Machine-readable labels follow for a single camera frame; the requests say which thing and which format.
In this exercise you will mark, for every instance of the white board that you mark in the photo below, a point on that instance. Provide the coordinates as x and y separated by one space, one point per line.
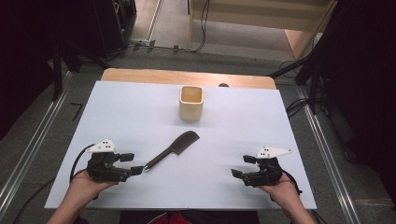
193 186

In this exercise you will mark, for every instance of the wooden table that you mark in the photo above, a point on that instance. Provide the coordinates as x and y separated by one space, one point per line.
149 75

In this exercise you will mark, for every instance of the person's dark clothing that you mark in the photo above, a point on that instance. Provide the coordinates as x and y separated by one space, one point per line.
224 217

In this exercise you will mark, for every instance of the metal floor rail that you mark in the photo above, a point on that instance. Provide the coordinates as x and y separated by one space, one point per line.
34 146
327 155

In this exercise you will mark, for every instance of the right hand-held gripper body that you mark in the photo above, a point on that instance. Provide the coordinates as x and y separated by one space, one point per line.
267 172

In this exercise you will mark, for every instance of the black metal stand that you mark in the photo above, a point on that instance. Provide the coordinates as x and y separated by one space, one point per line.
313 81
57 71

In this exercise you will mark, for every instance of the beige square cup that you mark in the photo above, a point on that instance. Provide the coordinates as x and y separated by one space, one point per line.
190 109

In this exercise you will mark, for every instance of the red cloth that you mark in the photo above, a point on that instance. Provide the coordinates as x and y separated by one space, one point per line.
176 218

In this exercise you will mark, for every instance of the light wooden furniture frame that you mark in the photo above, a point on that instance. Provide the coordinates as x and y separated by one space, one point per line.
264 18

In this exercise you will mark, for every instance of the person's right hand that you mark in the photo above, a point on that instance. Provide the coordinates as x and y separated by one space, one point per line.
280 191

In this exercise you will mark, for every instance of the black cabinet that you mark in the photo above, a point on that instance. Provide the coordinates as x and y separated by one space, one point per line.
115 25

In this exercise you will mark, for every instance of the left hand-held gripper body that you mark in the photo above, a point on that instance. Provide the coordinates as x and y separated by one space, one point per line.
102 169

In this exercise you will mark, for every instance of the person's left hand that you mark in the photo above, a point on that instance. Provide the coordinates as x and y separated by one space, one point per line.
82 188

